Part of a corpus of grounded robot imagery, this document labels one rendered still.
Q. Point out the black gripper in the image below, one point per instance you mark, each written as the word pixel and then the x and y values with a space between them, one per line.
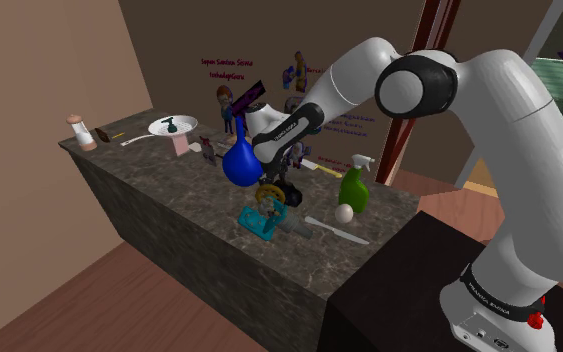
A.
pixel 276 173

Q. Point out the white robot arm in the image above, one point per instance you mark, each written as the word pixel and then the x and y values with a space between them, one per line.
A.
pixel 510 146

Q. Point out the black round object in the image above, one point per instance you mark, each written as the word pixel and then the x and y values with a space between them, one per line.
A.
pixel 292 194

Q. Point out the small colourful figure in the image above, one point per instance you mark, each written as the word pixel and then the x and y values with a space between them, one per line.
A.
pixel 295 155

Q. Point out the blue round vase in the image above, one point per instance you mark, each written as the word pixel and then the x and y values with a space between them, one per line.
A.
pixel 242 166

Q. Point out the teal tool with grey cylinder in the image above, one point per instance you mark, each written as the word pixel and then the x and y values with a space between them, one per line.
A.
pixel 257 223

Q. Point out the green spray bottle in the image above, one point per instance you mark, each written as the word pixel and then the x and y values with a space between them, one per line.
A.
pixel 353 191

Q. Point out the white egg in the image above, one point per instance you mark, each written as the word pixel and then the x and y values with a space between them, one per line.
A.
pixel 344 213

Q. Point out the black and purple box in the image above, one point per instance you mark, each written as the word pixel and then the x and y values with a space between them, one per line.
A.
pixel 249 95

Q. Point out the silver table knife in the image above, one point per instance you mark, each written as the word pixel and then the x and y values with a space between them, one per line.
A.
pixel 335 231

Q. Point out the red-haired doll figure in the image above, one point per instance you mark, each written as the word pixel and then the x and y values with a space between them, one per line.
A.
pixel 225 105

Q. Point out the pink box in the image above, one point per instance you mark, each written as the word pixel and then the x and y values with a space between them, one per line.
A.
pixel 180 144

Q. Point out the yellow pencil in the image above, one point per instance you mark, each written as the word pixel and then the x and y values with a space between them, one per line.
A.
pixel 118 135

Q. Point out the dark robot stand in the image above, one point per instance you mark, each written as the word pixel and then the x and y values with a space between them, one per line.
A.
pixel 398 292

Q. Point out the dark brown small object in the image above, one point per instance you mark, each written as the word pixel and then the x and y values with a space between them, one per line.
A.
pixel 102 135

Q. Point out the white and tan grinder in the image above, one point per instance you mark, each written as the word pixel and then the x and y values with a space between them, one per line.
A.
pixel 83 134

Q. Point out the colourful figure wall picture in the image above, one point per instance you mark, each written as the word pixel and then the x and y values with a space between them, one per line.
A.
pixel 299 72

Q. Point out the red-brown door frame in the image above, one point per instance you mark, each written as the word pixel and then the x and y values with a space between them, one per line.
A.
pixel 422 58

